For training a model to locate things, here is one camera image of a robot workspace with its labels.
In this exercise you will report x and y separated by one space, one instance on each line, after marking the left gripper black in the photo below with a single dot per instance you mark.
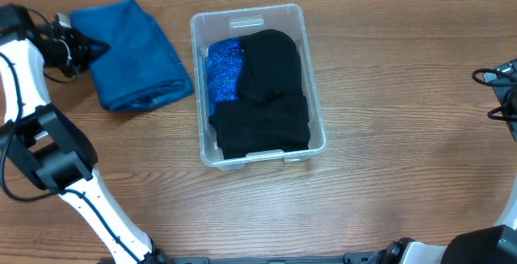
86 52

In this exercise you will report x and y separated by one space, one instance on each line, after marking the black cloth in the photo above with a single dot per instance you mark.
244 126
271 66

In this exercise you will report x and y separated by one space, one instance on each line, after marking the blue sparkly cloth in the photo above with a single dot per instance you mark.
223 67

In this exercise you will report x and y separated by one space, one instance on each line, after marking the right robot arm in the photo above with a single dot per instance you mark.
489 245

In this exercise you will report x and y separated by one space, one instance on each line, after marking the blue denim cloth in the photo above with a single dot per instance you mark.
141 71

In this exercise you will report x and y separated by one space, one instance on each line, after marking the clear plastic container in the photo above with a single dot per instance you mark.
210 27

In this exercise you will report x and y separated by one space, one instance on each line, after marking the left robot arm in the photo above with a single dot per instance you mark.
46 147

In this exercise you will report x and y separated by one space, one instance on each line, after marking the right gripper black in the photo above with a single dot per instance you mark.
506 94

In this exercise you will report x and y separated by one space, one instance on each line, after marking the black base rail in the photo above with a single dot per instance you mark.
348 258

